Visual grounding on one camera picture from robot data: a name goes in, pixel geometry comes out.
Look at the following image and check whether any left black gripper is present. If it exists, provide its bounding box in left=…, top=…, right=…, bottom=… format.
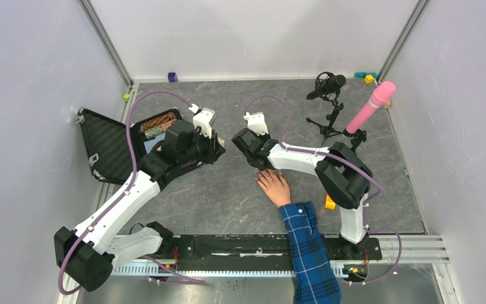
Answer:
left=178, top=125, right=225, bottom=166

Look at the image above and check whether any small nail polish bottle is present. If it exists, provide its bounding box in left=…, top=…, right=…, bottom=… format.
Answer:
left=218, top=137, right=226, bottom=149

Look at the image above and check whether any blue plaid sleeve forearm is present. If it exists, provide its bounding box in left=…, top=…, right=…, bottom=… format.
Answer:
left=279, top=201, right=342, bottom=303

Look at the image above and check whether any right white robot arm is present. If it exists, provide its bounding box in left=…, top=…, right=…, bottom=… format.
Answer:
left=232, top=128, right=373, bottom=258

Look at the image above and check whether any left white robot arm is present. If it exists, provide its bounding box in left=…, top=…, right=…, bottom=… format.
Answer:
left=54, top=117, right=225, bottom=295

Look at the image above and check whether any person hand with painted nails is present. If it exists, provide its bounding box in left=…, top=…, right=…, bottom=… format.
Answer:
left=256, top=169, right=292, bottom=208

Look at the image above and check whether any purple cube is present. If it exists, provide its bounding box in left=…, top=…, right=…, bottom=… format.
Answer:
left=167, top=72, right=178, bottom=82

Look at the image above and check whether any yellow block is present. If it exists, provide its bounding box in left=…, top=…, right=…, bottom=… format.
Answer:
left=324, top=194, right=337, bottom=210

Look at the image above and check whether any black microphone on tripod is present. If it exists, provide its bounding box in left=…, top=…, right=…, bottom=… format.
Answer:
left=305, top=71, right=348, bottom=146

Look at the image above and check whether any black poker chip case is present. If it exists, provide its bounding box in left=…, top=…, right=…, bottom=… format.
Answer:
left=76, top=108, right=184, bottom=185

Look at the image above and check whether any teal block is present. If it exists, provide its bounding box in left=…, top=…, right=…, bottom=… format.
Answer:
left=354, top=72, right=378, bottom=79

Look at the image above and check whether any small yellow cube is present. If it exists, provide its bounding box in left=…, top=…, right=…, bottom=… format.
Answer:
left=364, top=74, right=374, bottom=84

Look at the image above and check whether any pink foam cylinder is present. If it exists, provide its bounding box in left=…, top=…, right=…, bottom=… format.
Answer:
left=343, top=80, right=396, bottom=137

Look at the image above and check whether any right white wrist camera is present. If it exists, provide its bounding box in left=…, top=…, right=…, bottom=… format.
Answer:
left=243, top=112, right=269, bottom=136

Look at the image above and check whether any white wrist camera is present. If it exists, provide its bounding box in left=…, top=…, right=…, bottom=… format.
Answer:
left=243, top=112, right=269, bottom=136
left=189, top=104, right=216, bottom=139

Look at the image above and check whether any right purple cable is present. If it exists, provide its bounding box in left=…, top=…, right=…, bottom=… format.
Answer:
left=242, top=94, right=403, bottom=286

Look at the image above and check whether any purple cable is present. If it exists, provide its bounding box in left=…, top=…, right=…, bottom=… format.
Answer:
left=57, top=88, right=206, bottom=296
left=242, top=94, right=403, bottom=286

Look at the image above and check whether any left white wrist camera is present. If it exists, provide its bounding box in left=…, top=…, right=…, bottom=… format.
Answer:
left=189, top=104, right=216, bottom=139

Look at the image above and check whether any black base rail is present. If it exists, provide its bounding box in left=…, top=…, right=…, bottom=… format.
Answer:
left=150, top=234, right=383, bottom=272

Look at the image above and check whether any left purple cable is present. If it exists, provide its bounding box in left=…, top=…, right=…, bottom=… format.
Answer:
left=57, top=88, right=206, bottom=296

